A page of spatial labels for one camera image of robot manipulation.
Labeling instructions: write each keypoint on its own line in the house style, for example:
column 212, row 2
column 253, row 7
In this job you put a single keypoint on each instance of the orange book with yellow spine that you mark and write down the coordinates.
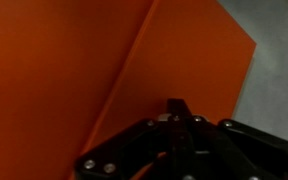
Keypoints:
column 75, row 72

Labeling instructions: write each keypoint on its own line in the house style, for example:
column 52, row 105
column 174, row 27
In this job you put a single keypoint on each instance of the grey top coffee table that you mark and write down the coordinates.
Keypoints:
column 263, row 102

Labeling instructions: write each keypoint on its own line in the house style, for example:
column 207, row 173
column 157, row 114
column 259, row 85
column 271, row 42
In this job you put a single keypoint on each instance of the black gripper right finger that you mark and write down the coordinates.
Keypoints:
column 248, row 153

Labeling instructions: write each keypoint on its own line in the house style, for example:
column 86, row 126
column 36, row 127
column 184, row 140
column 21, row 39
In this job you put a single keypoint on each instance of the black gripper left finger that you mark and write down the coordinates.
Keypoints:
column 152, row 149

